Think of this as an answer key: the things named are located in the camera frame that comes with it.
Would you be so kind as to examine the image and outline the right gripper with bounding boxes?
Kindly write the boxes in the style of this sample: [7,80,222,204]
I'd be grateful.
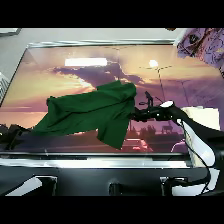
[130,107,160,123]

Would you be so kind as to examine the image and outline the black cable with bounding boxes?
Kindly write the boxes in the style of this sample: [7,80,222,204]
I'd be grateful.
[178,118,214,188]

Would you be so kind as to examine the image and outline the purple patterned garment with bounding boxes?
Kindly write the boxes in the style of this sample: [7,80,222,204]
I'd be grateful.
[175,27,224,74]

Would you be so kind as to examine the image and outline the silver frame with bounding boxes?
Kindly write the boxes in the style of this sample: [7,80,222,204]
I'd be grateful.
[0,151,209,197]

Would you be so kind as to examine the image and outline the cream garment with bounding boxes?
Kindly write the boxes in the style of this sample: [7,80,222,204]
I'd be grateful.
[181,105,222,133]

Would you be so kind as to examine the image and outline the green T-shirt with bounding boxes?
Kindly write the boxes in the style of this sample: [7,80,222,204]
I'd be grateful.
[31,79,138,150]

